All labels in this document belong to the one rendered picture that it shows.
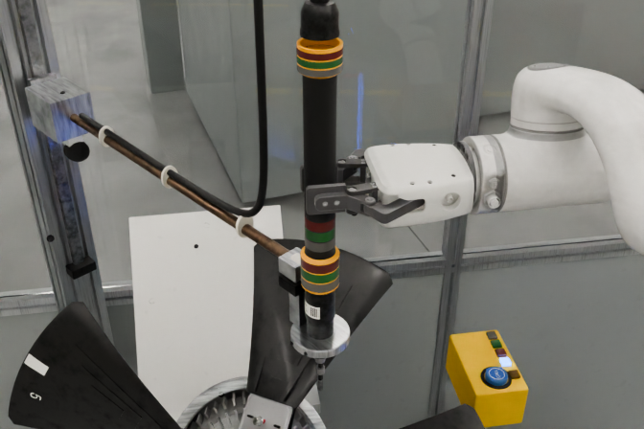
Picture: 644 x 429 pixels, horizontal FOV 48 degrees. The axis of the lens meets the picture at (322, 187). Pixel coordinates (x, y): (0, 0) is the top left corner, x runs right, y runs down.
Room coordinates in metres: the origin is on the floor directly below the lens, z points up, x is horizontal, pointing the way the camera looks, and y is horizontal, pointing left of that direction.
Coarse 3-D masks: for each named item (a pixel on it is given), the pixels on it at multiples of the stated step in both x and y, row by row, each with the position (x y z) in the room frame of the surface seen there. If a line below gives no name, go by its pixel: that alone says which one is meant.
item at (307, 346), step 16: (288, 256) 0.68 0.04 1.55; (288, 272) 0.66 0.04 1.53; (288, 288) 0.66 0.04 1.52; (304, 304) 0.66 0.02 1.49; (304, 320) 0.66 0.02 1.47; (336, 320) 0.66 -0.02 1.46; (304, 336) 0.64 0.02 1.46; (336, 336) 0.64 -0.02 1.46; (304, 352) 0.61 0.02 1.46; (320, 352) 0.61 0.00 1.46; (336, 352) 0.62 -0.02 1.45
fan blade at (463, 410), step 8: (456, 408) 0.77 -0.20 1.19; (464, 408) 0.77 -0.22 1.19; (472, 408) 0.77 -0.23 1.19; (440, 416) 0.76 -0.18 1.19; (448, 416) 0.76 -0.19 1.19; (456, 416) 0.76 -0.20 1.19; (464, 416) 0.76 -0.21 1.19; (472, 416) 0.76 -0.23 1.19; (416, 424) 0.74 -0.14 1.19; (424, 424) 0.74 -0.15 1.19; (432, 424) 0.74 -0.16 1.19; (440, 424) 0.74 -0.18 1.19; (448, 424) 0.74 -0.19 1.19; (456, 424) 0.74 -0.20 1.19; (464, 424) 0.74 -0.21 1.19; (472, 424) 0.74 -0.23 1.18; (480, 424) 0.75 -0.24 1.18
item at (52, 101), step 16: (32, 80) 1.11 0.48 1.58; (48, 80) 1.13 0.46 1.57; (64, 80) 1.13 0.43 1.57; (32, 96) 1.08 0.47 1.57; (48, 96) 1.07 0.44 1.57; (64, 96) 1.07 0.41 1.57; (80, 96) 1.07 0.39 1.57; (32, 112) 1.10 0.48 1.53; (48, 112) 1.05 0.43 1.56; (64, 112) 1.05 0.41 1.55; (80, 112) 1.07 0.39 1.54; (48, 128) 1.06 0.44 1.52; (64, 128) 1.05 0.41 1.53; (80, 128) 1.07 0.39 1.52
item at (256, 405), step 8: (248, 400) 0.73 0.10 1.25; (256, 400) 0.72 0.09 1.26; (264, 400) 0.72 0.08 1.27; (272, 400) 0.71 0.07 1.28; (248, 408) 0.72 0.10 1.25; (256, 408) 0.71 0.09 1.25; (264, 408) 0.71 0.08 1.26; (272, 408) 0.70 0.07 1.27; (280, 408) 0.69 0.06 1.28; (288, 408) 0.69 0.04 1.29; (256, 416) 0.70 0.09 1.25; (264, 416) 0.70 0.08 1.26; (272, 416) 0.69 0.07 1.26; (280, 416) 0.68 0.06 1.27; (288, 416) 0.68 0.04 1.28; (240, 424) 0.71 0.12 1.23; (248, 424) 0.70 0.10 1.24; (264, 424) 0.69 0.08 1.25; (272, 424) 0.68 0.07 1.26; (280, 424) 0.67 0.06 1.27
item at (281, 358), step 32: (256, 256) 0.89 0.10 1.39; (352, 256) 0.84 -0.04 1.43; (256, 288) 0.85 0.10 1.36; (352, 288) 0.79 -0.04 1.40; (384, 288) 0.79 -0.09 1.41; (256, 320) 0.82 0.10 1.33; (288, 320) 0.79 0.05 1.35; (352, 320) 0.76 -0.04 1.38; (256, 352) 0.78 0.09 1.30; (288, 352) 0.75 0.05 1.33; (256, 384) 0.73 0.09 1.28; (288, 384) 0.71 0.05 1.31
